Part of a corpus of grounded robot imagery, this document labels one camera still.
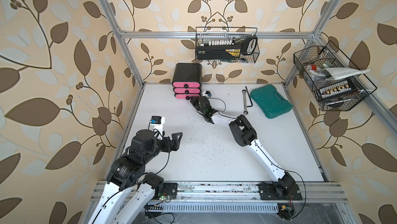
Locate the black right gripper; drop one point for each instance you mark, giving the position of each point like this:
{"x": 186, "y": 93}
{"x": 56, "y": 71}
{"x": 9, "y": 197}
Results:
{"x": 195, "y": 101}

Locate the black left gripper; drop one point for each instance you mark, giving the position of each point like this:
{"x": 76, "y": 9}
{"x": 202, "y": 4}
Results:
{"x": 169, "y": 147}

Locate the pink bottom drawer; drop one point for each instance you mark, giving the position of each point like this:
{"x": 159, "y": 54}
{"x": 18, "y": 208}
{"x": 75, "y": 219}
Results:
{"x": 185, "y": 96}

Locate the pink drawer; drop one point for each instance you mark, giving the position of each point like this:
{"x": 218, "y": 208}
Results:
{"x": 186, "y": 84}
{"x": 185, "y": 96}
{"x": 187, "y": 91}

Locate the pink top drawer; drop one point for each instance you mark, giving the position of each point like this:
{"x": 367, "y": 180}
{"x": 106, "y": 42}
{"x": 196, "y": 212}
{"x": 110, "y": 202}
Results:
{"x": 186, "y": 84}

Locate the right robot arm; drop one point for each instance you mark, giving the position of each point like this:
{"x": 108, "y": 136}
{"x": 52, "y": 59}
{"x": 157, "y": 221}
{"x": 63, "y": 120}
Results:
{"x": 282, "y": 185}

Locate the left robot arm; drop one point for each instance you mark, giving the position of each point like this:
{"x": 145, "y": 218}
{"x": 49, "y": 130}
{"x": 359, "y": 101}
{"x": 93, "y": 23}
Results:
{"x": 128, "y": 186}

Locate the black drawer cabinet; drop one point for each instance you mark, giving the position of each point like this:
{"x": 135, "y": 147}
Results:
{"x": 188, "y": 72}

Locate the silver ratchet wrench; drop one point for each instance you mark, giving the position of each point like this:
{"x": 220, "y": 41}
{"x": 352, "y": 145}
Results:
{"x": 244, "y": 92}

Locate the black hex key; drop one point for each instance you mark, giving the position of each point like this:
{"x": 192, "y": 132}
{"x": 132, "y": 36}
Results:
{"x": 249, "y": 97}

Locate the black yellow tool box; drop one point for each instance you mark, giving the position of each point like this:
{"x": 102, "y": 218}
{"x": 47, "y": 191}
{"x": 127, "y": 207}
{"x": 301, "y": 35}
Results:
{"x": 230, "y": 50}

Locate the green plastic tool case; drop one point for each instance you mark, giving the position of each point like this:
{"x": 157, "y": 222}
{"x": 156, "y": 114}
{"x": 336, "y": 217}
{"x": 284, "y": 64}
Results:
{"x": 270, "y": 101}

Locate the white paper in basket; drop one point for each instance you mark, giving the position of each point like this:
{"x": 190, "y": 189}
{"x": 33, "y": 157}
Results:
{"x": 338, "y": 73}

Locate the drill bit set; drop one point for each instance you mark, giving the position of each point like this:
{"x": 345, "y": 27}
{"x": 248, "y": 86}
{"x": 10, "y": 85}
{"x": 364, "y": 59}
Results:
{"x": 337, "y": 90}

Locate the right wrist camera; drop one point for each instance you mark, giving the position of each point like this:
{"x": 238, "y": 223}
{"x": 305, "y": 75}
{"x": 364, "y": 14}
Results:
{"x": 207, "y": 94}

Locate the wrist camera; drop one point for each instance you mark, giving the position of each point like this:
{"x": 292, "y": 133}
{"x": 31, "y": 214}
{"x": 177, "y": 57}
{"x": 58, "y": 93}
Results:
{"x": 207, "y": 94}
{"x": 156, "y": 125}

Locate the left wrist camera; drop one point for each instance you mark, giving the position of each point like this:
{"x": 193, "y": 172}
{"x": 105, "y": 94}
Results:
{"x": 156, "y": 125}

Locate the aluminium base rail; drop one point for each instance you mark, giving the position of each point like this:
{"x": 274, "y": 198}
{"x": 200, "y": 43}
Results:
{"x": 304, "y": 192}

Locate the back wire basket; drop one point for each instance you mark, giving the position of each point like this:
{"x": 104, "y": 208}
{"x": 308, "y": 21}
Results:
{"x": 218, "y": 33}

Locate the wire basket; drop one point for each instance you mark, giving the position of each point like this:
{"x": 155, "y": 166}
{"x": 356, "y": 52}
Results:
{"x": 310, "y": 61}
{"x": 218, "y": 33}

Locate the right wire basket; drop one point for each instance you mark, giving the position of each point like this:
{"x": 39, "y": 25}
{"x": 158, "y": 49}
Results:
{"x": 310, "y": 61}

